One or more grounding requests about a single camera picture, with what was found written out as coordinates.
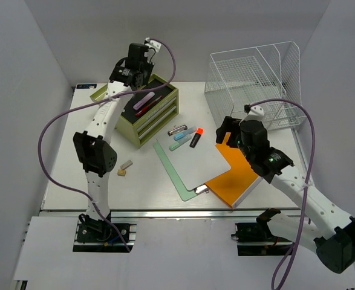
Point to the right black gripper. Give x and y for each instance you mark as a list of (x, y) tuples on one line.
[(228, 124)]

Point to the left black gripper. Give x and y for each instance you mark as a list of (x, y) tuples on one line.
[(150, 66)]

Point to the pink purple highlighter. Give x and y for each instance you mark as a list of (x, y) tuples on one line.
[(143, 101)]

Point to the black orange highlighter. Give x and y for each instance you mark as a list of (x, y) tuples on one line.
[(196, 137)]

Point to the green metal tool chest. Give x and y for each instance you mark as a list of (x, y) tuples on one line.
[(164, 106)]

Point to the red gel pen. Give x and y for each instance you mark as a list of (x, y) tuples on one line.
[(148, 107)]

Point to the mint green highlighter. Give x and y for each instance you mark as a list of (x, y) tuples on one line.
[(178, 144)]

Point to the light blue highlighter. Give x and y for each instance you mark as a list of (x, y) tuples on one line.
[(190, 130)]

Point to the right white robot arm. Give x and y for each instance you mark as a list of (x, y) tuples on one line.
[(332, 233)]

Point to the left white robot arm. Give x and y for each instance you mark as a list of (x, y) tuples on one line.
[(93, 144)]

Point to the orange notebook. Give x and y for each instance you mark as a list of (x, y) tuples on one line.
[(234, 185)]

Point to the green clipboard with paper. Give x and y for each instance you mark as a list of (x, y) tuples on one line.
[(190, 168)]

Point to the grey eraser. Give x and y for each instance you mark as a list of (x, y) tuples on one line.
[(125, 165)]

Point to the yellow eraser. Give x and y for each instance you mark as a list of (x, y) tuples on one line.
[(121, 172)]

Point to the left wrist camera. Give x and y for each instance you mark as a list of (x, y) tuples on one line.
[(153, 44)]

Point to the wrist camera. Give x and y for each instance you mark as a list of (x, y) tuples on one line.
[(153, 44), (253, 113)]

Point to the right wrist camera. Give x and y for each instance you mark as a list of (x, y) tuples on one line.
[(253, 113)]

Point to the white wire file rack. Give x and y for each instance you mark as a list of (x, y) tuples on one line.
[(244, 76)]

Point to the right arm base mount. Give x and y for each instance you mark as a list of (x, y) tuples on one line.
[(255, 238)]

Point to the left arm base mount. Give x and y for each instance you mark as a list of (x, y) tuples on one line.
[(94, 236)]

